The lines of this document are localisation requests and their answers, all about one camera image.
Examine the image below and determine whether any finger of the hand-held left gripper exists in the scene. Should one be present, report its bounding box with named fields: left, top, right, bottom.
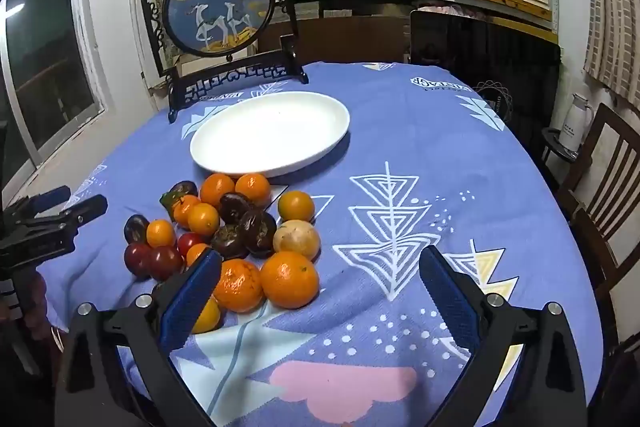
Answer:
left=5, top=186, right=72, bottom=223
left=30, top=194, right=108, bottom=239

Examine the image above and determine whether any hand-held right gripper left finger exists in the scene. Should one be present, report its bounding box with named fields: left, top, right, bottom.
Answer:
left=54, top=248, right=223, bottom=427

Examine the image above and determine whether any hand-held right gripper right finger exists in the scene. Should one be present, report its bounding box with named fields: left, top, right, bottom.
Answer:
left=419, top=246, right=588, bottom=427

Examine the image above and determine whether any small orange tangerine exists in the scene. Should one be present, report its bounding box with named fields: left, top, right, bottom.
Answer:
left=235, top=173, right=271, bottom=208
left=185, top=243, right=211, bottom=267
left=187, top=203, right=221, bottom=237
left=200, top=173, right=236, bottom=208
left=191, top=296, right=222, bottom=334
left=278, top=190, right=316, bottom=224

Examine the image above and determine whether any large tangerine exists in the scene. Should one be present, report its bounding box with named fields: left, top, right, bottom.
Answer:
left=214, top=258, right=265, bottom=313

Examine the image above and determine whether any small red cherry tomato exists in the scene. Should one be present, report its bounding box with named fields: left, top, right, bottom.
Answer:
left=177, top=232, right=205, bottom=257

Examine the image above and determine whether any yellow-orange tomato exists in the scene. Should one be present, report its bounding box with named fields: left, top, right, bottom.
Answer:
left=146, top=219, right=177, bottom=249

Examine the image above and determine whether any tangerine with green leaf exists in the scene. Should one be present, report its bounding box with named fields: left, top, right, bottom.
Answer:
left=159, top=191, right=201, bottom=229

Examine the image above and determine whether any large orange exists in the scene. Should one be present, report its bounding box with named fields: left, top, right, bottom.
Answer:
left=261, top=251, right=320, bottom=309

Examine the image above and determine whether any pale yellow round fruit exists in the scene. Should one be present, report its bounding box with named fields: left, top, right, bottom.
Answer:
left=273, top=220, right=321, bottom=262

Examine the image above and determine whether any white oval plate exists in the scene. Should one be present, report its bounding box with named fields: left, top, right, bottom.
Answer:
left=189, top=91, right=351, bottom=178

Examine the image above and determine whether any person's left hand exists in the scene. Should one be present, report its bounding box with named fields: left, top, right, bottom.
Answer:
left=21, top=269, right=66, bottom=353

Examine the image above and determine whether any white framed window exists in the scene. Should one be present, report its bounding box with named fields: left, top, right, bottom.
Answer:
left=0, top=0, right=108, bottom=168

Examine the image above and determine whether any blue printed tablecloth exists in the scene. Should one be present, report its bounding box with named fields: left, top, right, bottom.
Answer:
left=50, top=61, right=603, bottom=427

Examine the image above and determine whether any small black side table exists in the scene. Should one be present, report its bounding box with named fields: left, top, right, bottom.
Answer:
left=541, top=127, right=593, bottom=178

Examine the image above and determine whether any dark wooden chair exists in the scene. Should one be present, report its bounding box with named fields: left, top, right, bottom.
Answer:
left=557, top=103, right=640, bottom=308

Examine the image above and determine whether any white thermos jug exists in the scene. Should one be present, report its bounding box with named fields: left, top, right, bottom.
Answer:
left=558, top=93, right=595, bottom=152

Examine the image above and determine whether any round embroidered screen ornament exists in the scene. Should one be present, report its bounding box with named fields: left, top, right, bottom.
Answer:
left=138, top=0, right=309, bottom=124

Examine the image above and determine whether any black cabinet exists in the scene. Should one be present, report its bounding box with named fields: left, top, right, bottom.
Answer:
left=410, top=9, right=562, bottom=138

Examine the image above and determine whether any brown cardboard box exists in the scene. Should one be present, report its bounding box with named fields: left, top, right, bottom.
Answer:
left=295, top=16, right=411, bottom=64

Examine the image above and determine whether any beige striped curtain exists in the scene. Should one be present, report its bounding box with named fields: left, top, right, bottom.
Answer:
left=580, top=0, right=640, bottom=100

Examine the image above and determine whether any black wire fan guard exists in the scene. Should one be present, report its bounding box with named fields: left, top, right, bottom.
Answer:
left=472, top=79, right=515, bottom=122

